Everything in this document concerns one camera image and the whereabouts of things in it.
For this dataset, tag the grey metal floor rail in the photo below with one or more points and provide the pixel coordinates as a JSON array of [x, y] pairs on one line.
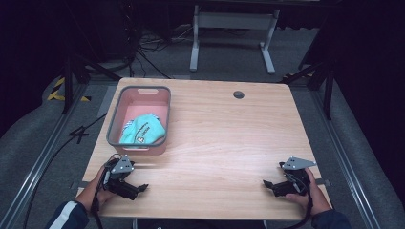
[[35, 168], [345, 159]]

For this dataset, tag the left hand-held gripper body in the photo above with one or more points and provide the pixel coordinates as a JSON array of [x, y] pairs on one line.
[[122, 165]]

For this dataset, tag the yellow black floor tape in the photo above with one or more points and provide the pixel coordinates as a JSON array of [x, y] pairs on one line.
[[55, 92]]

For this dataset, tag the person's left hand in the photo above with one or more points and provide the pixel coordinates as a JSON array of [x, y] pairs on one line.
[[92, 191]]

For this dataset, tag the teal printed cloth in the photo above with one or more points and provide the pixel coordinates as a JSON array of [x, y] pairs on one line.
[[144, 130]]

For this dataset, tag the pink basket with grey rim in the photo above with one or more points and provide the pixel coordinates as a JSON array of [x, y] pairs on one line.
[[127, 105]]

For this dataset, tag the black tape cross mark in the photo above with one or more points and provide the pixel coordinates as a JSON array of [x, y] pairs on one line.
[[78, 134]]

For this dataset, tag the white metal table frame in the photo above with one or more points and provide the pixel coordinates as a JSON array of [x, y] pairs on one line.
[[234, 20]]

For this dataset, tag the black metal stand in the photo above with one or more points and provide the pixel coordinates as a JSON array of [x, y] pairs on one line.
[[67, 86], [328, 86]]

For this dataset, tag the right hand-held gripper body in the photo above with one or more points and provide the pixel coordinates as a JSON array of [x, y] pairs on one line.
[[297, 173]]

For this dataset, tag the person's right hand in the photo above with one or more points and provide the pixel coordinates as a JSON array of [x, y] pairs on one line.
[[316, 197]]

